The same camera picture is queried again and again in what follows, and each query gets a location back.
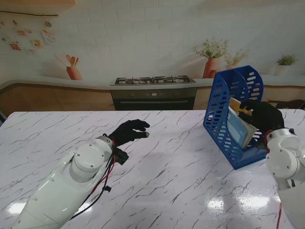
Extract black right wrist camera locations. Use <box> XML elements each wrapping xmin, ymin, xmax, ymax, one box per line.
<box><xmin>254</xmin><ymin>135</ymin><xmax>267</xmax><ymax>150</ymax></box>

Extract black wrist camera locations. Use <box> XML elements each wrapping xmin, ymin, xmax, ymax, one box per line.
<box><xmin>114</xmin><ymin>149</ymin><xmax>129</xmax><ymax>165</ymax></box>
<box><xmin>254</xmin><ymin>135</ymin><xmax>267</xmax><ymax>150</ymax></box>

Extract blue paperback book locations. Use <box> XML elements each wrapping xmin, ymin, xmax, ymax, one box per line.
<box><xmin>226</xmin><ymin>112</ymin><xmax>250</xmax><ymax>150</ymax></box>

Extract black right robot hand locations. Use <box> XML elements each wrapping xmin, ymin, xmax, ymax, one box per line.
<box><xmin>239</xmin><ymin>100</ymin><xmax>285</xmax><ymax>133</ymax></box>

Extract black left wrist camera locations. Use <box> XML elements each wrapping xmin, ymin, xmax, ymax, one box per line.
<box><xmin>114</xmin><ymin>149</ymin><xmax>129</xmax><ymax>165</ymax></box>

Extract red and black arm cables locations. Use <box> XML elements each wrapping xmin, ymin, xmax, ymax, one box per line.
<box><xmin>264</xmin><ymin>130</ymin><xmax>284</xmax><ymax>229</ymax></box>
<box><xmin>70</xmin><ymin>140</ymin><xmax>119</xmax><ymax>220</ymax></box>

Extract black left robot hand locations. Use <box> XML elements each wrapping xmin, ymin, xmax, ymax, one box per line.
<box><xmin>108</xmin><ymin>119</ymin><xmax>151</xmax><ymax>146</ymax></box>

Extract red and black left arm cables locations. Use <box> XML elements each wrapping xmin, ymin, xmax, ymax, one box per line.
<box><xmin>70</xmin><ymin>140</ymin><xmax>119</xmax><ymax>220</ymax></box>

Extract yellow and white paperback book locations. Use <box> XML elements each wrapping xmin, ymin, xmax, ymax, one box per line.
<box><xmin>228</xmin><ymin>97</ymin><xmax>258</xmax><ymax>148</ymax></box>

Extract blue perforated plastic file rack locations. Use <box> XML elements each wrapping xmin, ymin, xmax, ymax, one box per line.
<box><xmin>203</xmin><ymin>64</ymin><xmax>272</xmax><ymax>170</ymax></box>

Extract red and black right arm cables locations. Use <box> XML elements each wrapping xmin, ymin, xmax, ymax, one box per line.
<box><xmin>264</xmin><ymin>130</ymin><xmax>284</xmax><ymax>229</ymax></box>

